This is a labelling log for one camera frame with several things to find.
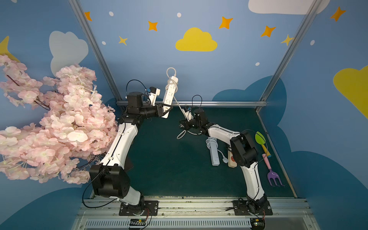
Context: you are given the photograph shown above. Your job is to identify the white power strip usb ports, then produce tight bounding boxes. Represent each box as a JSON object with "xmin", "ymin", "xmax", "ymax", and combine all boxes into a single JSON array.
[{"xmin": 163, "ymin": 67, "xmax": 186, "ymax": 119}]

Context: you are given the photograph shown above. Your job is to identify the white power strip with cord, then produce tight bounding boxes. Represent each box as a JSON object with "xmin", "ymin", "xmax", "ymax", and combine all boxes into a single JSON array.
[{"xmin": 206, "ymin": 137, "xmax": 229, "ymax": 166}]

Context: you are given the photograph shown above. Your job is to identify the cream red power strip black cord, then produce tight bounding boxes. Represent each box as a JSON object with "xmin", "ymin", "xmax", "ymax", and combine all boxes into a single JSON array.
[{"xmin": 227, "ymin": 146, "xmax": 237, "ymax": 168}]

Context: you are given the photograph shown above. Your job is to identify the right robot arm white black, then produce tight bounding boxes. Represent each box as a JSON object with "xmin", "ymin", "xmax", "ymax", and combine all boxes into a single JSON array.
[{"xmin": 180, "ymin": 107, "xmax": 267, "ymax": 213}]

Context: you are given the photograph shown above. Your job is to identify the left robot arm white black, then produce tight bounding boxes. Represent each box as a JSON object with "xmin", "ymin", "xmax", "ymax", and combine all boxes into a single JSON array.
[{"xmin": 89, "ymin": 92, "xmax": 174, "ymax": 207}]

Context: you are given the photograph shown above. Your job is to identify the green yellow garden trowel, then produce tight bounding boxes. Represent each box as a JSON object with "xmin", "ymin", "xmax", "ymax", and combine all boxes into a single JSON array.
[{"xmin": 255, "ymin": 131, "xmax": 271, "ymax": 158}]

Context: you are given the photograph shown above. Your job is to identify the pink cherry blossom tree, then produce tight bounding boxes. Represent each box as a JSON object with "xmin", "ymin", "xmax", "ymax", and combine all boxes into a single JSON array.
[{"xmin": 1, "ymin": 55, "xmax": 117, "ymax": 185}]

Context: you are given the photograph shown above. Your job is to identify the purple pink garden fork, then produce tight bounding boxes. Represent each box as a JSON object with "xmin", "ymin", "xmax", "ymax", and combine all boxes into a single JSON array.
[{"xmin": 262, "ymin": 153, "xmax": 284, "ymax": 186}]

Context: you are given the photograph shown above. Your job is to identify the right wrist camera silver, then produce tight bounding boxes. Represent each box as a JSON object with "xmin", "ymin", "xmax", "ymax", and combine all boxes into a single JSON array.
[{"xmin": 183, "ymin": 107, "xmax": 193, "ymax": 121}]

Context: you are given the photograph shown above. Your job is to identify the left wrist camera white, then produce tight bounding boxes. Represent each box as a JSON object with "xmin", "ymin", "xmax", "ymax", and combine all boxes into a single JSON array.
[{"xmin": 149, "ymin": 87, "xmax": 161, "ymax": 106}]

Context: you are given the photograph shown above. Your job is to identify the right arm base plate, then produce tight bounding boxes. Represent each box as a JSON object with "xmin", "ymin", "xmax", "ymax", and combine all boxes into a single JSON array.
[{"xmin": 232, "ymin": 200, "xmax": 273, "ymax": 217}]

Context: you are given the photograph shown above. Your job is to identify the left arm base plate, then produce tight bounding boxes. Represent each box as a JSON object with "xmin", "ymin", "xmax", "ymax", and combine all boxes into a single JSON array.
[{"xmin": 119, "ymin": 200, "xmax": 159, "ymax": 216}]

